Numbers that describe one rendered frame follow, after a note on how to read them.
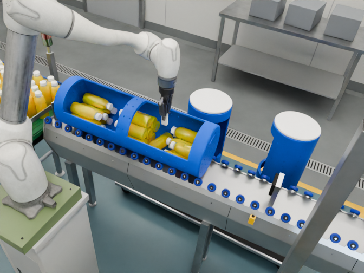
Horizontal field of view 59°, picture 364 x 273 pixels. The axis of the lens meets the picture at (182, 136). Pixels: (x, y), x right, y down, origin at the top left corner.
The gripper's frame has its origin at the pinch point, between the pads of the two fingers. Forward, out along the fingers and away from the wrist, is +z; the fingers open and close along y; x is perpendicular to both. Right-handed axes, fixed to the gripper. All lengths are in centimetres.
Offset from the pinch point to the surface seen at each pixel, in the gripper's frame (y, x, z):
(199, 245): -9, -33, 79
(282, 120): 55, -53, 16
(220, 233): 23, -39, 105
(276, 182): -2, -61, 12
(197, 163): -13.6, -25.2, 7.2
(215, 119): 40.1, -15.3, 20.7
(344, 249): -11, -99, 27
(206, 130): -2.0, -23.0, -3.7
